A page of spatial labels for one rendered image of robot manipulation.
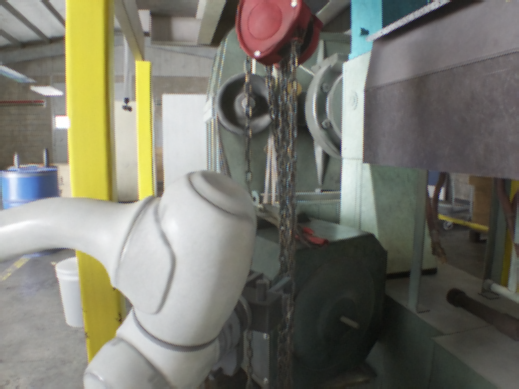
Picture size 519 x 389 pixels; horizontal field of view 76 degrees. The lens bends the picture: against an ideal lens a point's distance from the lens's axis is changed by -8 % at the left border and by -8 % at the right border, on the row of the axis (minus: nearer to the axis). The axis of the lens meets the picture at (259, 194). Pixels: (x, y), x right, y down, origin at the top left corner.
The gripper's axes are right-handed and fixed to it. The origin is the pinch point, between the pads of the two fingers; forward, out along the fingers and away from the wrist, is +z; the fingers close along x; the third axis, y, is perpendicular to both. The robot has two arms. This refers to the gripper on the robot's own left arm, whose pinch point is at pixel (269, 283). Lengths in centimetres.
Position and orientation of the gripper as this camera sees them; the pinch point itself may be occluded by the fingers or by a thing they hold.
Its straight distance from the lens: 69.1
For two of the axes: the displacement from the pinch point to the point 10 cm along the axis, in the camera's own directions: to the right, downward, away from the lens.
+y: 0.0, -9.9, -1.3
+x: -8.8, -0.6, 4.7
